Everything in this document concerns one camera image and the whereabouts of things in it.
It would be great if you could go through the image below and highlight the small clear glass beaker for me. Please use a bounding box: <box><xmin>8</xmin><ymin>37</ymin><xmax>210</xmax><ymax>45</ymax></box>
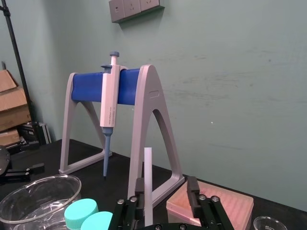
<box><xmin>253</xmin><ymin>215</ymin><xmax>287</xmax><ymax>230</ymax></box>

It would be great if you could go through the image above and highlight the teal bottle cap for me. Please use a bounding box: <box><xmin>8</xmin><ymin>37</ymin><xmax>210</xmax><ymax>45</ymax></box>
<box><xmin>80</xmin><ymin>211</ymin><xmax>114</xmax><ymax>230</ymax></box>
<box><xmin>64</xmin><ymin>198</ymin><xmax>100</xmax><ymax>230</ymax></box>

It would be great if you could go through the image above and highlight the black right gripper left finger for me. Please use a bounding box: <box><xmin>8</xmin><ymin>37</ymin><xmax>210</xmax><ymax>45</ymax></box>
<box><xmin>112</xmin><ymin>177</ymin><xmax>146</xmax><ymax>230</ymax></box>

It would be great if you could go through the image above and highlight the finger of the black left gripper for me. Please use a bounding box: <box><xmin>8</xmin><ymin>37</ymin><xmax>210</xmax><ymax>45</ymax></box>
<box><xmin>0</xmin><ymin>162</ymin><xmax>46</xmax><ymax>185</ymax></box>

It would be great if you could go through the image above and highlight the grey pipette stand blue bar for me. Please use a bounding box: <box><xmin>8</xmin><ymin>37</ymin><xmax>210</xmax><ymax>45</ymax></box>
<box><xmin>58</xmin><ymin>64</ymin><xmax>186</xmax><ymax>208</ymax></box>

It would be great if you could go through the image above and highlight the pink pipette tip box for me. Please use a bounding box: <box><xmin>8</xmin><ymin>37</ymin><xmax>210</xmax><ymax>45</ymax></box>
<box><xmin>166</xmin><ymin>180</ymin><xmax>255</xmax><ymax>230</ymax></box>

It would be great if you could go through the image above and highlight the clear glass dish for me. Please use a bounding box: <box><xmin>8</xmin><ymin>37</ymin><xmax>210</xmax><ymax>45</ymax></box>
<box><xmin>0</xmin><ymin>174</ymin><xmax>83</xmax><ymax>230</ymax></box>

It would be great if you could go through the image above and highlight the white and blue pipette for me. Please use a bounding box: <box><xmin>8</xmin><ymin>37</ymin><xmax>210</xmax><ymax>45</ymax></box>
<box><xmin>99</xmin><ymin>50</ymin><xmax>121</xmax><ymax>181</ymax></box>

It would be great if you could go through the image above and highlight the brown cardboard box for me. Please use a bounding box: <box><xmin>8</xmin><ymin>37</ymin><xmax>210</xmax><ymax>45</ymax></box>
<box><xmin>0</xmin><ymin>104</ymin><xmax>33</xmax><ymax>133</ymax></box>
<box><xmin>0</xmin><ymin>69</ymin><xmax>29</xmax><ymax>112</ymax></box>

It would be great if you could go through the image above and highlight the black tripod pole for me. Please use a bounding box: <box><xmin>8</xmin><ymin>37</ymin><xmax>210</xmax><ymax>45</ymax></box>
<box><xmin>0</xmin><ymin>0</ymin><xmax>36</xmax><ymax>144</ymax></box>

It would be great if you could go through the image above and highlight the black table cloth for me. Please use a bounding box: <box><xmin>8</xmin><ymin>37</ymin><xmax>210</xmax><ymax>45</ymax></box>
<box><xmin>0</xmin><ymin>138</ymin><xmax>307</xmax><ymax>230</ymax></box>

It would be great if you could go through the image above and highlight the white stirring rod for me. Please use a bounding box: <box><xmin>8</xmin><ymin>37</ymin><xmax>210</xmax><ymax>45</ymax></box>
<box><xmin>143</xmin><ymin>147</ymin><xmax>154</xmax><ymax>227</ymax></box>

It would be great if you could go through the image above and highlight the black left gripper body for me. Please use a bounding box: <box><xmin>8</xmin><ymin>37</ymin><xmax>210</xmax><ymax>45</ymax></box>
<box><xmin>0</xmin><ymin>144</ymin><xmax>12</xmax><ymax>178</ymax></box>

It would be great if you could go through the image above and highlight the grey wall socket panel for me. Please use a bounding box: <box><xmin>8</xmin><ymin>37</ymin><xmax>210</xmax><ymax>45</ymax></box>
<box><xmin>108</xmin><ymin>0</ymin><xmax>165</xmax><ymax>24</ymax></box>

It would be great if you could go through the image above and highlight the black equipment case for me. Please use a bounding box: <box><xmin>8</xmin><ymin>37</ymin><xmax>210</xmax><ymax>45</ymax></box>
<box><xmin>18</xmin><ymin>121</ymin><xmax>52</xmax><ymax>146</ymax></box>

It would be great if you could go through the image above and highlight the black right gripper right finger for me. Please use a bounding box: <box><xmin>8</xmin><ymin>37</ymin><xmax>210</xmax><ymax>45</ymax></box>
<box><xmin>187</xmin><ymin>176</ymin><xmax>236</xmax><ymax>230</ymax></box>

